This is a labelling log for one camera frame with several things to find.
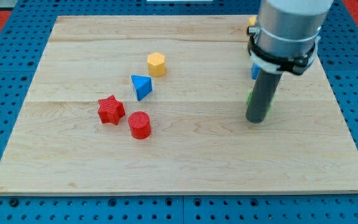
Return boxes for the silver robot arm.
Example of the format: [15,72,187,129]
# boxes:
[256,0,333,58]

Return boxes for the yellow block behind arm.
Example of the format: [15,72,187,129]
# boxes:
[248,16,257,27]

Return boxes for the yellow hexagon block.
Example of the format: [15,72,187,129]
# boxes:
[147,52,166,77]

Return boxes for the red star block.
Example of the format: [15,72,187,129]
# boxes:
[98,95,126,125]

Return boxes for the green star block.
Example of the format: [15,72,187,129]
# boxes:
[246,91,253,106]

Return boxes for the red cylinder block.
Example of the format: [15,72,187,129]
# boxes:
[128,111,151,139]

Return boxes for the blue triangle block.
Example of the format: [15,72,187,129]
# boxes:
[131,75,153,101]

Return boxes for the wooden board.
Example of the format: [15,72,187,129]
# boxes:
[0,15,358,196]

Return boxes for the blue block behind tool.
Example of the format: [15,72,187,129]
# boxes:
[251,63,260,80]

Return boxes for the black white cable clamp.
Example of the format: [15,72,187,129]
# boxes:
[247,26,320,75]

